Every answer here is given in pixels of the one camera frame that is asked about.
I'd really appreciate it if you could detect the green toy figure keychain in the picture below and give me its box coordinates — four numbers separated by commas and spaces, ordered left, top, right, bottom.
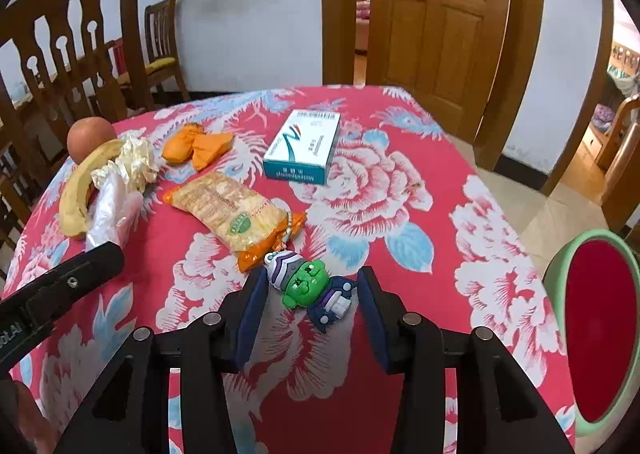
264, 211, 357, 334

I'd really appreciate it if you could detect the red floral tablecloth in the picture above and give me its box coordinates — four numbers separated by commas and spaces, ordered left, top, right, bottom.
0, 84, 581, 454

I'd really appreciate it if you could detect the wooden bunk bed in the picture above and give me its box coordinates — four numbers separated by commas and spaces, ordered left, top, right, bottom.
590, 46, 640, 170

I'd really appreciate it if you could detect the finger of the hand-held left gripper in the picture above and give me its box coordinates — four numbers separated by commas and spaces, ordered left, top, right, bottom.
20, 241, 125, 324

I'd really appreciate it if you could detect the white and teal box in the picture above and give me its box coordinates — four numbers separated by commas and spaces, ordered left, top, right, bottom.
262, 109, 342, 186

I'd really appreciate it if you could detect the pink bed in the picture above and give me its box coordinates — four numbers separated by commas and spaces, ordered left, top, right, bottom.
356, 0, 370, 55

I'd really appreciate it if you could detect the orange mesh cloth bundle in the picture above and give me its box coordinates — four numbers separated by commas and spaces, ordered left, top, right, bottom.
162, 122, 235, 172

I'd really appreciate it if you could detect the small wooden chair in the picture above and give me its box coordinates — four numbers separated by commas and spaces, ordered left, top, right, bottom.
144, 0, 192, 102

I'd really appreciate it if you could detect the person's left hand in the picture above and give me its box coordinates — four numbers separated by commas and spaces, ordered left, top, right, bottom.
0, 379, 58, 454

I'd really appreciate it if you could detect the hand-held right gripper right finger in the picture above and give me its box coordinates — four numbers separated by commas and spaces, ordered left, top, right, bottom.
357, 266, 576, 454

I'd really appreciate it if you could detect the orange snack packet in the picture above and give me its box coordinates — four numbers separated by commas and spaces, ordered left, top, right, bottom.
162, 170, 307, 275

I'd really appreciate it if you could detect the crumpled cream paper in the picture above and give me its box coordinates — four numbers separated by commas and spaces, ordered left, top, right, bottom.
107, 130, 160, 192

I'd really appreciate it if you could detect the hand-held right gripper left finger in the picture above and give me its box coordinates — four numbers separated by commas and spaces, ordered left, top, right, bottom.
55, 268, 271, 454

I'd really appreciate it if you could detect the wooden door frame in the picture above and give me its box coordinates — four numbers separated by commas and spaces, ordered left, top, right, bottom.
320, 0, 546, 160
541, 0, 640, 235

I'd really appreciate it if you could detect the open wooden door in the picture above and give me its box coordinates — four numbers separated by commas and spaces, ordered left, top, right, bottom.
367, 0, 513, 140

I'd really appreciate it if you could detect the banana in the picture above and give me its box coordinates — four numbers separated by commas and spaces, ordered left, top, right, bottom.
60, 138, 126, 239

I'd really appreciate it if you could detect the red bin with green rim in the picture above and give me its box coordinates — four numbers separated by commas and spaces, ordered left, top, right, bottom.
542, 229, 640, 437

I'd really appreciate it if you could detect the clear plastic bag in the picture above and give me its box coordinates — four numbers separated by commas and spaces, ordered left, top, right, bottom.
85, 169, 146, 252

